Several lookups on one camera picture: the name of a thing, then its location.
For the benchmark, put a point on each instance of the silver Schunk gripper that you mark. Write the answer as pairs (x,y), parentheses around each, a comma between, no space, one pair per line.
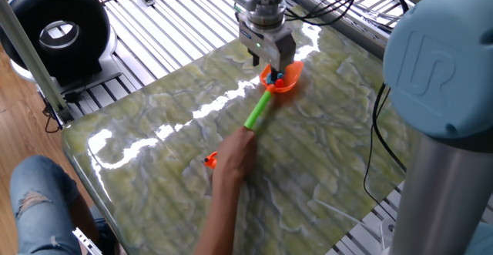
(269,49)

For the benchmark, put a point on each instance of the blue toy bunny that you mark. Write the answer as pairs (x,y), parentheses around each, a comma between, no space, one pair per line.
(280,82)

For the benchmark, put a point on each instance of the orange and green toy shovel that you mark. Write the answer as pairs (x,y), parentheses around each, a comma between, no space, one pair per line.
(258,108)

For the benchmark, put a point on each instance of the person's bare forearm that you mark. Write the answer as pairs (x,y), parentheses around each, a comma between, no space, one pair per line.
(219,220)

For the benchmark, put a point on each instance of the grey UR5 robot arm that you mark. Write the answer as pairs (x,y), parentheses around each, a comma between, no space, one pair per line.
(435,74)

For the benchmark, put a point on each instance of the person's bare hand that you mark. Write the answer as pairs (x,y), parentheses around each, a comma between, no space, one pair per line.
(235,155)

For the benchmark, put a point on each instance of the green marble pattern mat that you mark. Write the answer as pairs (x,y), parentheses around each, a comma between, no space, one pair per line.
(308,151)

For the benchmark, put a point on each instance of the person's leg in jeans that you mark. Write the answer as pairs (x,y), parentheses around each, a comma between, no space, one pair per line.
(42,209)

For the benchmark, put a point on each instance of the aluminium frame post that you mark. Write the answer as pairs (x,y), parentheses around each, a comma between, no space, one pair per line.
(34,60)

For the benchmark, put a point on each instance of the small aluminium bracket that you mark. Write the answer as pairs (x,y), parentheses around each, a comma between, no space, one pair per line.
(86,241)

